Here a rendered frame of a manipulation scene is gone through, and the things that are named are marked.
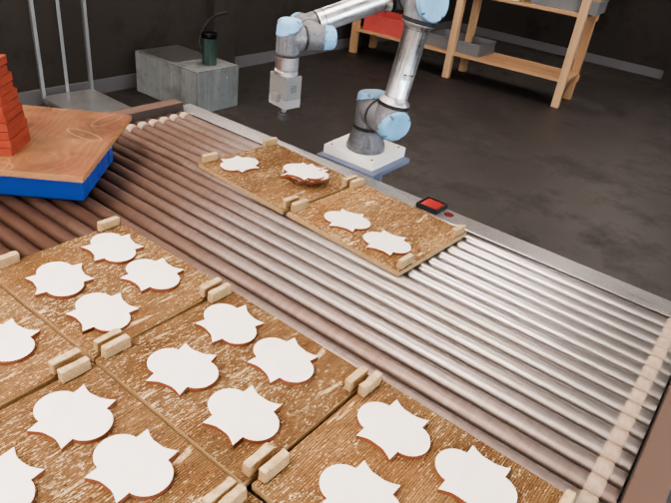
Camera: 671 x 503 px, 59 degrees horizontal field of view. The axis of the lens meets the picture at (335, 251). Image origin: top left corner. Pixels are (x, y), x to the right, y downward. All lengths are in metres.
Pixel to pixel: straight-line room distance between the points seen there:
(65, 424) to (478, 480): 0.70
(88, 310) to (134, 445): 0.39
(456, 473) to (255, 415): 0.36
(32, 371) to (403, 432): 0.69
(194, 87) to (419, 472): 4.51
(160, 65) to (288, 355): 4.53
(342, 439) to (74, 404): 0.47
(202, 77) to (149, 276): 3.92
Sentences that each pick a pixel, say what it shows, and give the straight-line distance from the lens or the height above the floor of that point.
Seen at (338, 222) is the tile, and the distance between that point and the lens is 1.73.
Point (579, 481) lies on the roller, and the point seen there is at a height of 0.91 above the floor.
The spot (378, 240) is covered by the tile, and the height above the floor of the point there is 0.94.
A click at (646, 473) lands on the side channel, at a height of 0.95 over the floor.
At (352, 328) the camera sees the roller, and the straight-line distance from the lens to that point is 1.37.
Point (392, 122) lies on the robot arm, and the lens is 2.16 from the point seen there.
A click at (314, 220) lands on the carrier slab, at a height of 0.94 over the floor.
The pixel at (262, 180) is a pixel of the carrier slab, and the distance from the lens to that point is 1.96.
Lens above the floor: 1.76
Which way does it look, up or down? 31 degrees down
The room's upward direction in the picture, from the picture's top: 8 degrees clockwise
